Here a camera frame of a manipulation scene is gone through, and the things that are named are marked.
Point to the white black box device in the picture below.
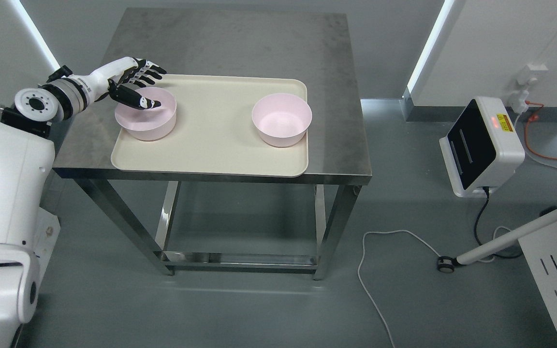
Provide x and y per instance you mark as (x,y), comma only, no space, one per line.
(482,149)

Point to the white cart leg with caster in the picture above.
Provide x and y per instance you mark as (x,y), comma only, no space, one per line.
(447,264)

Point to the white wall socket plug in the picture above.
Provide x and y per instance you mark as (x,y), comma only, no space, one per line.
(529,76)

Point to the pink bowl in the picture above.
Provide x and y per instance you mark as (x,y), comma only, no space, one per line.
(151,124)
(281,119)

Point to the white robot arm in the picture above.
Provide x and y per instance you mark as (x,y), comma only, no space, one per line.
(26,157)

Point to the white sign board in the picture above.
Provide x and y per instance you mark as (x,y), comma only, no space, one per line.
(45,238)

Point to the stainless steel table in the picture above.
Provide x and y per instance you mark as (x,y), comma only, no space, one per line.
(313,48)

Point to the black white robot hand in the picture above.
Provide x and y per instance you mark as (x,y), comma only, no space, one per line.
(113,80)

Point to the beige plastic tray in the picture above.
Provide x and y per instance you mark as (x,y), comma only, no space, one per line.
(214,133)

